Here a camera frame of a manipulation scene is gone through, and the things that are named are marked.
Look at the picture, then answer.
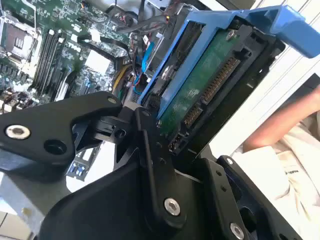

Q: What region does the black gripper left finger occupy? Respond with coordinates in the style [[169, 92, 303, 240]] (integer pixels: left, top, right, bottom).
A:
[[0, 91, 188, 230]]

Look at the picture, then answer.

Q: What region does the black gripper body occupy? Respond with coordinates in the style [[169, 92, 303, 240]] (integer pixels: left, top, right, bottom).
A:
[[38, 162, 218, 240]]

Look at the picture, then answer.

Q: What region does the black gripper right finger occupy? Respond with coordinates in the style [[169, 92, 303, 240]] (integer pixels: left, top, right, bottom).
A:
[[198, 154, 305, 240]]

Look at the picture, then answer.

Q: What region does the hard disk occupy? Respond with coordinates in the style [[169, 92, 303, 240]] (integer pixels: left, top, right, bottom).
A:
[[139, 4, 320, 161]]

